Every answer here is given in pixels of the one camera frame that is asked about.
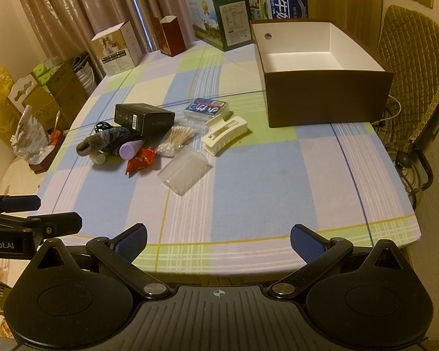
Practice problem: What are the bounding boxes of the beige curtain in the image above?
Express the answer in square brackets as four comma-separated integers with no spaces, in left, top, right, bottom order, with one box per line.
[7,0,260,77]

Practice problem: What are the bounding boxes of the white cardboard handle piece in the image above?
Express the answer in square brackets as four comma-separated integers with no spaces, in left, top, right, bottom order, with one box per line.
[7,74,41,112]

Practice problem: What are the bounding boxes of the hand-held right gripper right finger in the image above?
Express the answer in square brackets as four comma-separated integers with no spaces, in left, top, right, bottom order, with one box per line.
[268,223,407,299]

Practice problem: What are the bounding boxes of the black product box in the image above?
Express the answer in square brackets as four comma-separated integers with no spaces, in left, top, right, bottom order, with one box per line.
[115,103,176,137]

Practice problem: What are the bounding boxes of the dark wooden tray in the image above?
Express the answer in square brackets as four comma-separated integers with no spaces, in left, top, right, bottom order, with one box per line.
[29,130,66,173]

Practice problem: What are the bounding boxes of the green carton box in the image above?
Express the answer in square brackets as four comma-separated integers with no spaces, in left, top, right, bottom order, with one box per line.
[185,0,252,52]

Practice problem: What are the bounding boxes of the small brown cardboard box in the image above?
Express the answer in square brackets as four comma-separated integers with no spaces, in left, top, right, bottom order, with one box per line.
[22,88,61,132]

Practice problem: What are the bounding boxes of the large brown cardboard box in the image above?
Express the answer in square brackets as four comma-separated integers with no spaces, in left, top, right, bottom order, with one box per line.
[46,60,90,132]

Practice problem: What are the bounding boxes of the small grey-white object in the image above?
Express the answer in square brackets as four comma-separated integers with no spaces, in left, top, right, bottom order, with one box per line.
[76,127,136,158]

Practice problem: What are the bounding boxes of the blue tissue pack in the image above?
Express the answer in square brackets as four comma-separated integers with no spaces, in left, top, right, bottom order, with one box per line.
[184,97,230,125]

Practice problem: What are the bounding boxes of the white plastic bag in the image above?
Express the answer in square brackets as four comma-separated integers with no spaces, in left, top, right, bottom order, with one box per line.
[12,105,55,165]

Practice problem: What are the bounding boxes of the dark red paper bag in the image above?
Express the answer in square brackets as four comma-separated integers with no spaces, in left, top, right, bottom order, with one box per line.
[150,15,187,57]

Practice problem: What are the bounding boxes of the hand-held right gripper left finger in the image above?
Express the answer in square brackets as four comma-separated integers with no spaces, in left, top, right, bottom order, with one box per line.
[31,222,172,300]

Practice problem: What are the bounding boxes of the stack of white bowls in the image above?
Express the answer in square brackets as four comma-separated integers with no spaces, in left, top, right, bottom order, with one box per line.
[75,55,96,92]

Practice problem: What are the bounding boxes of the purple bottle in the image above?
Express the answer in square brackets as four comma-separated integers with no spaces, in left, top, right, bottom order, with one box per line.
[119,140,145,159]

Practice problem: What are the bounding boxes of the clear plastic container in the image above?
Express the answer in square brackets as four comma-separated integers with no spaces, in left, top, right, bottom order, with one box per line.
[157,145,212,195]

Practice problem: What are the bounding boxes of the white cable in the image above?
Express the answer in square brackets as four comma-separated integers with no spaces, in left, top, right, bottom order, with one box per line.
[373,95,403,125]

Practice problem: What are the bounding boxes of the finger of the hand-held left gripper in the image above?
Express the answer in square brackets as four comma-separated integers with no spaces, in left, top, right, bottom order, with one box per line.
[0,211,83,237]
[0,194,42,213]

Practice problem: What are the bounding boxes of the green tissue packs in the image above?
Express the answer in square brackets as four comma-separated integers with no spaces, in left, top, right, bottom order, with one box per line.
[33,56,64,83]

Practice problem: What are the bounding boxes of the bag of cotton swabs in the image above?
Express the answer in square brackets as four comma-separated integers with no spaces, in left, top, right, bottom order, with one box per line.
[157,126,198,158]

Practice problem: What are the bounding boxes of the red snack packet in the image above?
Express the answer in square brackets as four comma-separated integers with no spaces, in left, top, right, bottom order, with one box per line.
[125,147,157,177]

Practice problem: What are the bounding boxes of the chair with quilted cover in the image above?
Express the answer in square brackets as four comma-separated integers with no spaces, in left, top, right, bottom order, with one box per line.
[375,4,439,205]

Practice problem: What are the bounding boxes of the white product box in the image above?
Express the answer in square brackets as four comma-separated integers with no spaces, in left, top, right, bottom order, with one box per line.
[91,21,144,77]

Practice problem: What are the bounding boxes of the white hair claw clip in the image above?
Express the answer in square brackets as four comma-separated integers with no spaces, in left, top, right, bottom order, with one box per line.
[200,115,249,157]

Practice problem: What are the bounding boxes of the brown cardboard storage box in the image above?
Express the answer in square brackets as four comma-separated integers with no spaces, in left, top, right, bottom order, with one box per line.
[251,18,395,128]

